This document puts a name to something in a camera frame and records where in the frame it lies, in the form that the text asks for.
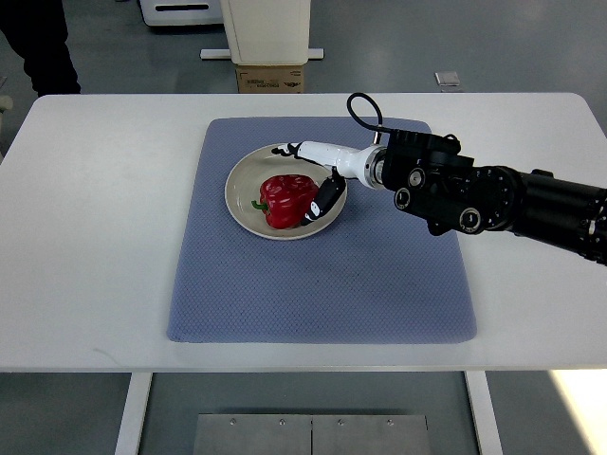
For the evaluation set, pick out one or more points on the blue textured mat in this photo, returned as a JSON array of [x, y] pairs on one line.
[[374, 275]]

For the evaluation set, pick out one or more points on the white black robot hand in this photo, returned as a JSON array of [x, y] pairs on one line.
[[343, 163]]

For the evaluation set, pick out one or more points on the metal floor plate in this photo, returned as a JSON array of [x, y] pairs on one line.
[[311, 434]]

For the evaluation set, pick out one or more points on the small grey floor square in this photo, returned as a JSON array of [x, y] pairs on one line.
[[447, 79]]

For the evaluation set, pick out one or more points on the white table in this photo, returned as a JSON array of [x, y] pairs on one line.
[[95, 193]]

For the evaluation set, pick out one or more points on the white appliance with slot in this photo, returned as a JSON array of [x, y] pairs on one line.
[[178, 13]]

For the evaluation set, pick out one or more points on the white table foot bar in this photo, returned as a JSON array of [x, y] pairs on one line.
[[223, 54]]

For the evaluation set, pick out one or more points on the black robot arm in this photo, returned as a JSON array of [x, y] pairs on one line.
[[430, 179]]

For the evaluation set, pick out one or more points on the cream round plate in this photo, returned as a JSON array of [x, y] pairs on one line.
[[243, 184]]

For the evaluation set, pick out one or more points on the red bell pepper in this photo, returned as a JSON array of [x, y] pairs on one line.
[[284, 199]]

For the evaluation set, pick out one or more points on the person in black trousers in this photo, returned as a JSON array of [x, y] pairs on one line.
[[37, 32]]

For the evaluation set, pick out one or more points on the white cabinet column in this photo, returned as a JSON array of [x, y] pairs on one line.
[[267, 32]]

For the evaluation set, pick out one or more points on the cardboard box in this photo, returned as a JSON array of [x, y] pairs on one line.
[[270, 79]]

